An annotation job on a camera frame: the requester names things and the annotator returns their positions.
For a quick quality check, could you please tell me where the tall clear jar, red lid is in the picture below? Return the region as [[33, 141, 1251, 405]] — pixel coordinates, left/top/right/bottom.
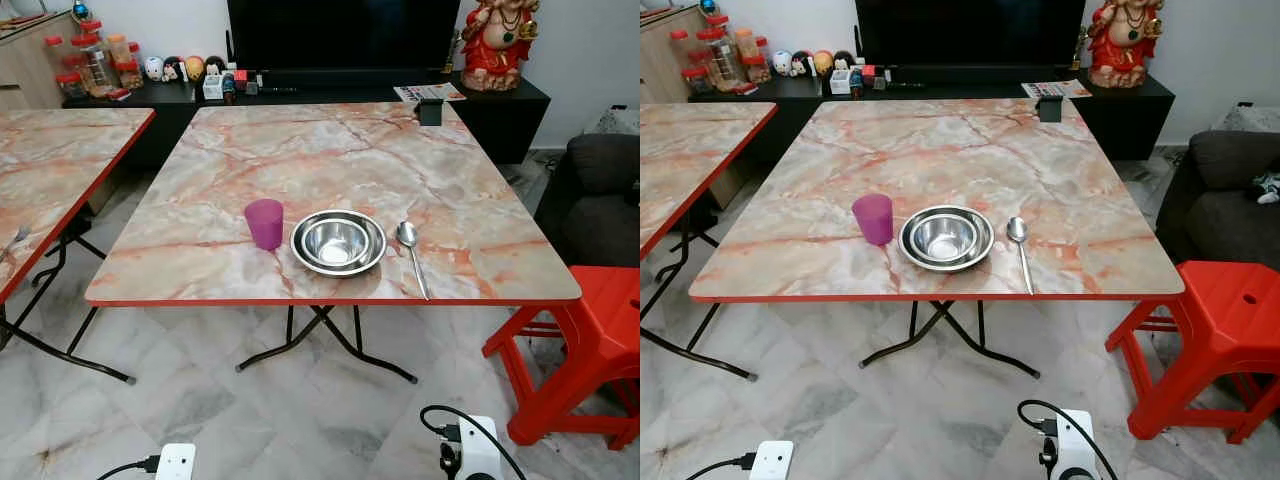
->
[[698, 28, 739, 91], [71, 34, 112, 97]]

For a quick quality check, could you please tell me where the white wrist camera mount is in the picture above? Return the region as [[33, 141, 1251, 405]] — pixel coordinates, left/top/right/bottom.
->
[[155, 443, 197, 480], [750, 440, 795, 480], [1040, 410, 1102, 480], [440, 415, 504, 480]]

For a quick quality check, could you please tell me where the grey patterned cushion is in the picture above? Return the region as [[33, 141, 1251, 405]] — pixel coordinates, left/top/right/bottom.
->
[[1210, 103, 1280, 135], [597, 107, 641, 137]]

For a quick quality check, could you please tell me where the red plastic stool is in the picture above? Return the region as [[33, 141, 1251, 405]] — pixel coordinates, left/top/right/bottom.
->
[[1105, 260, 1280, 445], [482, 265, 641, 451]]

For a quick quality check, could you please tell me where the light wooden cabinet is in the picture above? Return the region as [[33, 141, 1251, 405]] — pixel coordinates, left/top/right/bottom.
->
[[0, 10, 83, 112], [640, 5, 707, 106]]

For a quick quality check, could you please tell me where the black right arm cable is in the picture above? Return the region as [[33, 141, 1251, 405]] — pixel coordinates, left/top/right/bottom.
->
[[1018, 399, 1121, 480], [420, 404, 527, 480]]

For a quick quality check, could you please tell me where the stainless steel spoon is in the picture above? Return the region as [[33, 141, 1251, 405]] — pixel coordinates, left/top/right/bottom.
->
[[396, 221, 431, 301], [1006, 216, 1035, 296]]

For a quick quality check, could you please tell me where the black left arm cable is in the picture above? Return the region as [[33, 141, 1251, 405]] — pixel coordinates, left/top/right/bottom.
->
[[685, 453, 757, 480], [97, 455, 161, 480]]

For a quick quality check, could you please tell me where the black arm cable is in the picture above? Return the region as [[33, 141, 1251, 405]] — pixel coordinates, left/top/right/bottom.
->
[[420, 404, 527, 480], [685, 453, 757, 480], [1018, 399, 1121, 480], [97, 455, 161, 480]]

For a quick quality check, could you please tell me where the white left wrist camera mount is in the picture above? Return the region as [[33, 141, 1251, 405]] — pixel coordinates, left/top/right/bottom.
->
[[750, 440, 795, 480], [155, 443, 197, 480]]

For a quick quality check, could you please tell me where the stainless steel bowl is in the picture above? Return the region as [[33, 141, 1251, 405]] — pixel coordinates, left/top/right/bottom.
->
[[291, 210, 387, 277], [899, 205, 996, 273]]

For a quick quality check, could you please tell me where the black flat television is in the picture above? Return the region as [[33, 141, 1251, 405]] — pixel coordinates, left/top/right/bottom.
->
[[227, 0, 463, 74], [855, 0, 1087, 70]]

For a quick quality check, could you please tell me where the purple plastic cup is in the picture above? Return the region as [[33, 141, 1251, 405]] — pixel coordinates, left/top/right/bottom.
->
[[245, 199, 286, 251], [852, 194, 894, 247]]

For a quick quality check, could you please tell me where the marble-print folding table, red edge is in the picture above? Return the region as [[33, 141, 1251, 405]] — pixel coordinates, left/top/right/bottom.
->
[[688, 97, 1187, 380], [640, 102, 779, 382], [85, 100, 583, 386], [0, 107, 156, 385]]

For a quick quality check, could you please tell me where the red and gold statue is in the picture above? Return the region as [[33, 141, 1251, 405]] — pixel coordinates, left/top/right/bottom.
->
[[459, 0, 542, 93], [1085, 0, 1167, 90]]

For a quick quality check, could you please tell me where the dark grey sofa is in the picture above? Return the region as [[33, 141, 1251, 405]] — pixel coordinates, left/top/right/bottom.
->
[[535, 133, 641, 267], [1157, 130, 1280, 270]]

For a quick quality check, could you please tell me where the printed leaflet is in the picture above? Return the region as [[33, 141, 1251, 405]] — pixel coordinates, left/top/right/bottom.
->
[[394, 84, 467, 104], [1021, 80, 1093, 100]]

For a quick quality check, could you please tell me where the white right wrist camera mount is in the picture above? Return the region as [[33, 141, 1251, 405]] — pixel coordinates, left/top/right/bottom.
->
[[440, 415, 504, 480], [1040, 410, 1102, 480]]

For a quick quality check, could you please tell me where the black television console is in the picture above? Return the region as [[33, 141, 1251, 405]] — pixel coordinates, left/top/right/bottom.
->
[[688, 68, 1176, 163], [62, 72, 552, 169]]

